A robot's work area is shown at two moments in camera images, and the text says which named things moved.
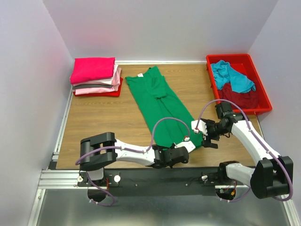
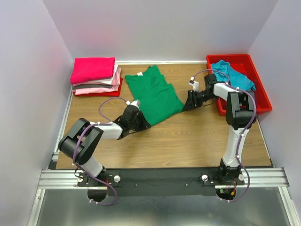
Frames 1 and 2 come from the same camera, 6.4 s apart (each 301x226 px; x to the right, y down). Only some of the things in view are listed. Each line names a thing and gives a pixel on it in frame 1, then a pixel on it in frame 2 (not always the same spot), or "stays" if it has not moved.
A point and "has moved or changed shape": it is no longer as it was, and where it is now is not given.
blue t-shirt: (224, 74) stays
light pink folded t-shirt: (115, 85) stays
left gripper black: (172, 148) to (144, 124)
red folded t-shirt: (114, 93) stays
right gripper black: (206, 141) to (191, 101)
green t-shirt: (170, 121) has moved or changed shape
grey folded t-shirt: (91, 85) stays
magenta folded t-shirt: (90, 69) stays
